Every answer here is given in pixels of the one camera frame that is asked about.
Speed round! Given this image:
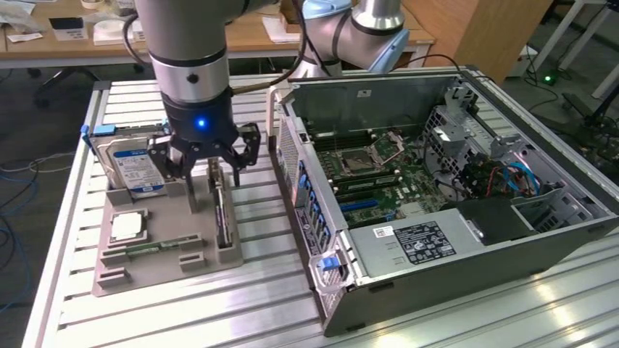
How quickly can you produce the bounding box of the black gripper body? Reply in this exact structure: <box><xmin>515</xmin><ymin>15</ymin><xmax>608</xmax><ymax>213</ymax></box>
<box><xmin>161</xmin><ymin>90</ymin><xmax>241</xmax><ymax>154</ymax></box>

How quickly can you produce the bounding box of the green GPU with black fan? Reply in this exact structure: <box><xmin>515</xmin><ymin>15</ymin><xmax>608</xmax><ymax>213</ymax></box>
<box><xmin>206</xmin><ymin>157</ymin><xmax>233</xmax><ymax>252</ymax></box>

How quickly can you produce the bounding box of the grey parts rack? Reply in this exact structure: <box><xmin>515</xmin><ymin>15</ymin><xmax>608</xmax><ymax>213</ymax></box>
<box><xmin>90</xmin><ymin>165</ymin><xmax>245</xmax><ymax>298</ymax></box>

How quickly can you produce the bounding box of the silver CPU chip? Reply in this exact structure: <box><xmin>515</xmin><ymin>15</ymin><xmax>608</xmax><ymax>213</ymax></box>
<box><xmin>109</xmin><ymin>212</ymin><xmax>146</xmax><ymax>243</ymax></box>

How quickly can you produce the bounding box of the CPU socket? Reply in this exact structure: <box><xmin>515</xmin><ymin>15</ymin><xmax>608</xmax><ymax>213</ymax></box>
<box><xmin>339</xmin><ymin>147</ymin><xmax>384</xmax><ymax>175</ymax></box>

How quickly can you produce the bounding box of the green RAM stick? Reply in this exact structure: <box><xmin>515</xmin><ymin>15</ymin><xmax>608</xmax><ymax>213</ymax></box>
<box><xmin>102</xmin><ymin>239</ymin><xmax>184</xmax><ymax>257</ymax></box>

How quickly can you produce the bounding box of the installed RAM stick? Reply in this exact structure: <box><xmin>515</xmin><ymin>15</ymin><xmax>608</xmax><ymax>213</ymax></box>
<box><xmin>332</xmin><ymin>175</ymin><xmax>401</xmax><ymax>192</ymax></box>

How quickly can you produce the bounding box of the blue expansion slot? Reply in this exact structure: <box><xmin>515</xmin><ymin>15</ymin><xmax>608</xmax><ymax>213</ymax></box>
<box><xmin>339</xmin><ymin>199</ymin><xmax>379</xmax><ymax>214</ymax></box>

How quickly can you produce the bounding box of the white paper stack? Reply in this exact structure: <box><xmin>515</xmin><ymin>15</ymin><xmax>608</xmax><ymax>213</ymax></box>
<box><xmin>261</xmin><ymin>15</ymin><xmax>301</xmax><ymax>45</ymax></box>

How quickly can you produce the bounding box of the metal socket cover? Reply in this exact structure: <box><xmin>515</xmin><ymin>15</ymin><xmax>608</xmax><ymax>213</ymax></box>
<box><xmin>369</xmin><ymin>131</ymin><xmax>407</xmax><ymax>157</ymax></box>

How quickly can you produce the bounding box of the white box with tape roll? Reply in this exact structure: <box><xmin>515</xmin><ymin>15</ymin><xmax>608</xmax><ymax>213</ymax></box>
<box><xmin>90</xmin><ymin>19</ymin><xmax>136</xmax><ymax>47</ymax></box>

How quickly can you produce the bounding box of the black chair base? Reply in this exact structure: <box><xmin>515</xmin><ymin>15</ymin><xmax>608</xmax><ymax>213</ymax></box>
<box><xmin>26</xmin><ymin>66</ymin><xmax>100</xmax><ymax>108</ymax></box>

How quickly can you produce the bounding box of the wooden desk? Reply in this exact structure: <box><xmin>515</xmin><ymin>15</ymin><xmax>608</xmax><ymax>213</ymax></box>
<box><xmin>0</xmin><ymin>0</ymin><xmax>436</xmax><ymax>70</ymax></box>

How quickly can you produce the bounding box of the green motherboard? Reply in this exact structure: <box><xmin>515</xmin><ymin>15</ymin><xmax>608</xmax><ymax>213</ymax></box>
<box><xmin>304</xmin><ymin>125</ymin><xmax>463</xmax><ymax>230</ymax></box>

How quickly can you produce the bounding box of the black and white box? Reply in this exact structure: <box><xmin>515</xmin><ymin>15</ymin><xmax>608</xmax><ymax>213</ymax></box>
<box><xmin>48</xmin><ymin>17</ymin><xmax>89</xmax><ymax>41</ymax></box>

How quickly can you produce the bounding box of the metal disk bay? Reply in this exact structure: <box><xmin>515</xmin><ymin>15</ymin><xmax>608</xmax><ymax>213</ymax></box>
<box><xmin>419</xmin><ymin>104</ymin><xmax>485</xmax><ymax>165</ymax></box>

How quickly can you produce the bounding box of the grey power supply unit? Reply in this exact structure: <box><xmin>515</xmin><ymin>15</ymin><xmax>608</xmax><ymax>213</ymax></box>
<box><xmin>347</xmin><ymin>208</ymin><xmax>485</xmax><ymax>288</ymax></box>

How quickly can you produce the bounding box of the wooden cabinet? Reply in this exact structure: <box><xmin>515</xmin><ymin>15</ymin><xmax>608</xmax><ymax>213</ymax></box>
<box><xmin>399</xmin><ymin>0</ymin><xmax>556</xmax><ymax>85</ymax></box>

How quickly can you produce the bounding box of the open black PC case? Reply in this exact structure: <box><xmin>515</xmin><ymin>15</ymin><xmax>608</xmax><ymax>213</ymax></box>
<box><xmin>265</xmin><ymin>65</ymin><xmax>619</xmax><ymax>339</ymax></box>

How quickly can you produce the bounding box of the hard disk with blue bracket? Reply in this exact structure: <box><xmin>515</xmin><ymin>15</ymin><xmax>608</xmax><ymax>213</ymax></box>
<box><xmin>81</xmin><ymin>122</ymin><xmax>174</xmax><ymax>201</ymax></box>

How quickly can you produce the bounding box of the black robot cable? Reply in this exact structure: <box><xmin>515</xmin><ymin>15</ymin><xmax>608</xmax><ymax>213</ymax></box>
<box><xmin>121</xmin><ymin>0</ymin><xmax>313</xmax><ymax>96</ymax></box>

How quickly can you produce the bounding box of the red wire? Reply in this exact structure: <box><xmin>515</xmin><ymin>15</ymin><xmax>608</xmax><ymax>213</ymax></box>
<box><xmin>484</xmin><ymin>169</ymin><xmax>504</xmax><ymax>197</ymax></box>

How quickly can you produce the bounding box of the blue SATA wire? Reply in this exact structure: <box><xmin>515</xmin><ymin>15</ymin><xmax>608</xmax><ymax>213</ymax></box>
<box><xmin>501</xmin><ymin>162</ymin><xmax>541</xmax><ymax>197</ymax></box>

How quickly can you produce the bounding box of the white table frame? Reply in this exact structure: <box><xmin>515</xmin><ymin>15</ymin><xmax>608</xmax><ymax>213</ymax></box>
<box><xmin>529</xmin><ymin>0</ymin><xmax>619</xmax><ymax>99</ymax></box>

